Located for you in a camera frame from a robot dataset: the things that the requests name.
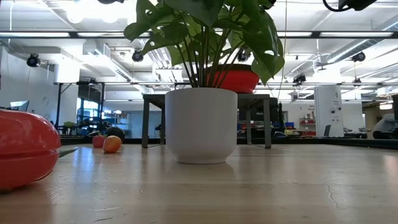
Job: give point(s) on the small orange peach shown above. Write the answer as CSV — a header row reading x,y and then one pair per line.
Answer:
x,y
112,144

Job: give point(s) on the blue bin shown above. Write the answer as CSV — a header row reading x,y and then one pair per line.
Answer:
x,y
289,124

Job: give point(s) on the small red round fruit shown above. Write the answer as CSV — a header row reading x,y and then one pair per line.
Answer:
x,y
98,141

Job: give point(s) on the white column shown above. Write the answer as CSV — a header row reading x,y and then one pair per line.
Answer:
x,y
326,109

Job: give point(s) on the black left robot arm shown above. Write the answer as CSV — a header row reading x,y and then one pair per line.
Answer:
x,y
110,1

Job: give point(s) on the black metal gantry frame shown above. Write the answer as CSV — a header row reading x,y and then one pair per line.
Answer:
x,y
59,105

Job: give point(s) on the black overhead rig beam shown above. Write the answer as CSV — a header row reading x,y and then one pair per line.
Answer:
x,y
315,34

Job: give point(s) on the small tilted monitor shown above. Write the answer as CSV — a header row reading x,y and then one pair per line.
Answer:
x,y
19,105

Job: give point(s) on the red storage shelf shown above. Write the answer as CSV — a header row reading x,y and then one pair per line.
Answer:
x,y
308,126

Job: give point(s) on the black aluminium table frame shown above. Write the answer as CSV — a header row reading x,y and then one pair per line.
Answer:
x,y
311,141

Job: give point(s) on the white plant pot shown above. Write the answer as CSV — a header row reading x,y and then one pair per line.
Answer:
x,y
200,124

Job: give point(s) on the green monstera plant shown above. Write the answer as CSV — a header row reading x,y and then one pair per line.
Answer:
x,y
202,12

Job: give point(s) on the black ceiling device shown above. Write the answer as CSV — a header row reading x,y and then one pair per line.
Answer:
x,y
299,78

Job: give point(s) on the black ceiling camera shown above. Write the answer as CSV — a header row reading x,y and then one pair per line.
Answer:
x,y
243,55
137,56
359,56
33,60

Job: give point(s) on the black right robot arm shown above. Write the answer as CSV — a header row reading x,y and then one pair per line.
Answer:
x,y
357,3

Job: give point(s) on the red colander grey rim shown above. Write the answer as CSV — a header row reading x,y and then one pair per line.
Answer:
x,y
242,81

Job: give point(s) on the red plastic tomato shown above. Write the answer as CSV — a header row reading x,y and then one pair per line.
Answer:
x,y
25,146

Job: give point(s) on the dark round plum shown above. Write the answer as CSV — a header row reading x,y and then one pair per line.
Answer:
x,y
115,130

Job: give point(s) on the person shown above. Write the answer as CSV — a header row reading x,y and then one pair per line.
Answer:
x,y
385,124

